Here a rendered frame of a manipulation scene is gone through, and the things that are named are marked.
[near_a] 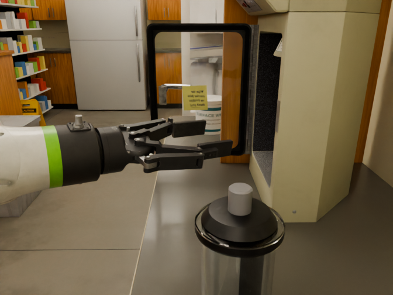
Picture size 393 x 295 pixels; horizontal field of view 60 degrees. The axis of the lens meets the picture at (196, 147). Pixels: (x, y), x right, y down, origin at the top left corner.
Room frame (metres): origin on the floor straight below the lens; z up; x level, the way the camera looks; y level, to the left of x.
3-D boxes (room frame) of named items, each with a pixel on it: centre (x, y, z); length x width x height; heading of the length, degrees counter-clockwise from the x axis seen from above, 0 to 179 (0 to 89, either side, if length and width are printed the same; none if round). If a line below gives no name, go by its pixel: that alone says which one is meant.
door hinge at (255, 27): (1.01, -0.17, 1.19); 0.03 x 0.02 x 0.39; 1
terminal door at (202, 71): (1.03, -0.01, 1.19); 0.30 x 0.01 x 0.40; 83
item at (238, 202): (0.36, -0.05, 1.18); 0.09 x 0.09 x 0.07
